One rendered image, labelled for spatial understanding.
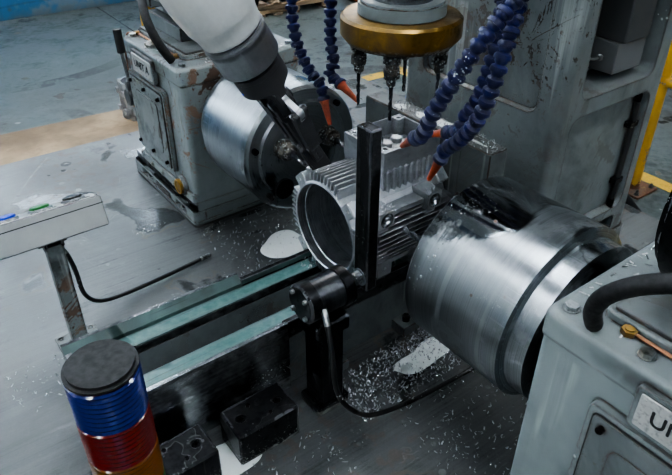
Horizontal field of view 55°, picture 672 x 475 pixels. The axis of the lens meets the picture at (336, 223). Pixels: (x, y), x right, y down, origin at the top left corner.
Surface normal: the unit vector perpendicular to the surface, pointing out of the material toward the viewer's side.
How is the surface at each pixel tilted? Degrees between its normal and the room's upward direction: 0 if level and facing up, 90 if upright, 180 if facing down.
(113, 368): 0
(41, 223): 67
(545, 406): 89
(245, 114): 51
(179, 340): 90
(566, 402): 89
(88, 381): 0
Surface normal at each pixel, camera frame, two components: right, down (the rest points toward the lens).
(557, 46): -0.80, 0.32
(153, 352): 0.60, 0.44
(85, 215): 0.55, 0.07
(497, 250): -0.47, -0.49
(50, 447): 0.00, -0.84
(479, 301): -0.73, -0.05
